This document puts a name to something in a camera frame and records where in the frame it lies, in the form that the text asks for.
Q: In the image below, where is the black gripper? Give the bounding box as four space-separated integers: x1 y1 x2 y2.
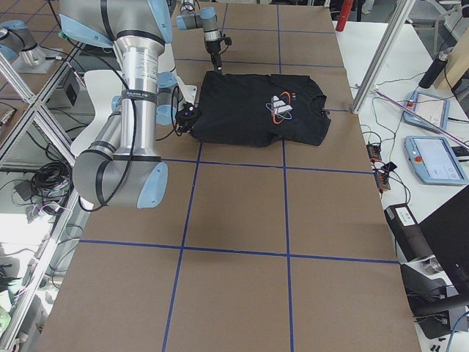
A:
175 103 201 133
207 40 223 73

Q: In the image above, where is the aluminium camera post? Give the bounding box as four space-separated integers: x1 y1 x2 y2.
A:
350 0 416 114

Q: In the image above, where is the black water bottle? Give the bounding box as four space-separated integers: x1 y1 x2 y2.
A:
418 48 451 89

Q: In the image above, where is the blue teach pendant far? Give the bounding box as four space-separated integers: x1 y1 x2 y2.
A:
402 91 450 131

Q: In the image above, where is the black monitor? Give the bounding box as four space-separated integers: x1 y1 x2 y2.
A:
420 187 468 293

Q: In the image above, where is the white plastic chair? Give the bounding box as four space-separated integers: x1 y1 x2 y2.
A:
70 70 122 157

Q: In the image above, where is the black printed t-shirt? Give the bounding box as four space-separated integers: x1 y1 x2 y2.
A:
191 71 330 147

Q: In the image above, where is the blue teach pendant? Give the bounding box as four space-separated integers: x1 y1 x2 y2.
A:
404 136 468 186
402 91 450 131

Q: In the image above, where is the red cylinder bottle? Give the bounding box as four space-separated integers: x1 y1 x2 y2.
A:
336 0 354 32

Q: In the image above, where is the black box with label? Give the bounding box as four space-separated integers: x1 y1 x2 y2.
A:
384 203 435 262

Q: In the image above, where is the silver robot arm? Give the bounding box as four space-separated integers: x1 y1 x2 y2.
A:
59 1 172 210
176 1 232 74

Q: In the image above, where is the blue teach pendant near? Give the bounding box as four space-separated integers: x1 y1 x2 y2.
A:
404 136 468 186

